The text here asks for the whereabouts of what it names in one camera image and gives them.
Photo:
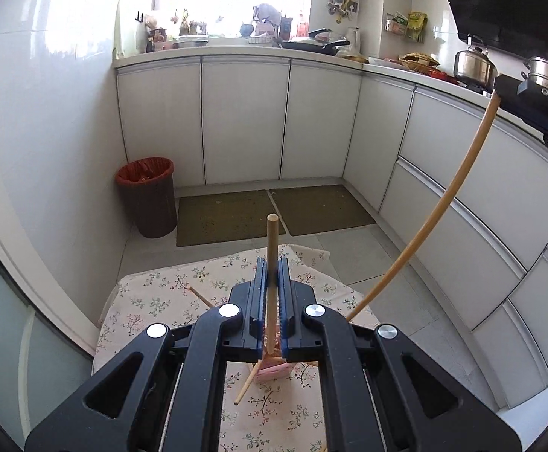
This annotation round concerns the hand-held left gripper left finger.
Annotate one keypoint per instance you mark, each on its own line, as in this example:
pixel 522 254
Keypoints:
pixel 261 292

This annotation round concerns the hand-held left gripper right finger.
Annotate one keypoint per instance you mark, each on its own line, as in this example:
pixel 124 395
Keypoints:
pixel 284 292

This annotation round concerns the light bamboo chopstick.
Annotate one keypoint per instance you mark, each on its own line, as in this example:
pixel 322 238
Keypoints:
pixel 199 296
pixel 444 207
pixel 245 386
pixel 271 245

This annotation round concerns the pink perforated chopstick holder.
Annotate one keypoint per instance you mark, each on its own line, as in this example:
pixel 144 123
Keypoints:
pixel 274 369

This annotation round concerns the steel pot with lid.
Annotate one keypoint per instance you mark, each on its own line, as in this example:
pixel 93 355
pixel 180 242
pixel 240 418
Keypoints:
pixel 474 68

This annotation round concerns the black range hood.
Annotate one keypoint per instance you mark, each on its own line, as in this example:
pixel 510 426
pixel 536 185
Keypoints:
pixel 500 4

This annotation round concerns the floral tablecloth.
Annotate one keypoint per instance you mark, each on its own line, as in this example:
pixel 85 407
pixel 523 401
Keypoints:
pixel 161 292

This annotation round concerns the white base cabinet with drawers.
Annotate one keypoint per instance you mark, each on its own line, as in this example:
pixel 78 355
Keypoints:
pixel 420 127

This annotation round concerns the woven basket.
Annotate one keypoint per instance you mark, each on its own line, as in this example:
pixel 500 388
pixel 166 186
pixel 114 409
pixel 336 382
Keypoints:
pixel 417 61

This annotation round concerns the yellow packet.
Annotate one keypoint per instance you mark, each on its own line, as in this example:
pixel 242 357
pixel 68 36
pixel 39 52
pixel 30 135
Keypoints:
pixel 416 26

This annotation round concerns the brown trash bin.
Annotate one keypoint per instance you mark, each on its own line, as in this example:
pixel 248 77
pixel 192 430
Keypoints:
pixel 151 207

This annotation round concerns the white plate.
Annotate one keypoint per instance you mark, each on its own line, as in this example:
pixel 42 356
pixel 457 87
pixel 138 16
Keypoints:
pixel 382 60

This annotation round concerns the red trash bag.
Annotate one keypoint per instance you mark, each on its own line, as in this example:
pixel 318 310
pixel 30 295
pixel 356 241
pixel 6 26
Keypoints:
pixel 144 172

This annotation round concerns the white kettle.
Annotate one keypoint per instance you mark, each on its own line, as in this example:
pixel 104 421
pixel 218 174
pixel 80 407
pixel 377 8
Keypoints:
pixel 354 42

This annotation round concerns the white base cabinet under window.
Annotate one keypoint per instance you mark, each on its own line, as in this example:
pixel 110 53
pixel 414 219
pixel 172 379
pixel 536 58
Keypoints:
pixel 245 117

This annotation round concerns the black frying pan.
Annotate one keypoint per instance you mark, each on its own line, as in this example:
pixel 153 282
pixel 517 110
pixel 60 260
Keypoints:
pixel 311 46

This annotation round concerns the red bottle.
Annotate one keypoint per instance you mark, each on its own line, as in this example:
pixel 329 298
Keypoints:
pixel 301 26

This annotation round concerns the steel basin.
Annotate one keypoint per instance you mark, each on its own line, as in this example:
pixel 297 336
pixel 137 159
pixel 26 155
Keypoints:
pixel 190 42

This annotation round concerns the frosted glass sliding door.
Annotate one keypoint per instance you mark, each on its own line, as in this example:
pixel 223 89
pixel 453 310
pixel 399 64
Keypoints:
pixel 1 339

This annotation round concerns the grey bundle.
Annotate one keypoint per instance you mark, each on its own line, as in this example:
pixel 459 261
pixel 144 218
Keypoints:
pixel 267 16

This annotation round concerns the row of small jars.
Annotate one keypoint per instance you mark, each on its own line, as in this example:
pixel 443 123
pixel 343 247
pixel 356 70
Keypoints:
pixel 161 33

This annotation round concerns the white cutting board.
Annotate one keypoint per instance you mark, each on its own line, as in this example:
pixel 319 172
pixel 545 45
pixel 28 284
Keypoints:
pixel 126 33

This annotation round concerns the wall rack with packets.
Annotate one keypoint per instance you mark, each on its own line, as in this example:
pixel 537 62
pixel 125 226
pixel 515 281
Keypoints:
pixel 395 26

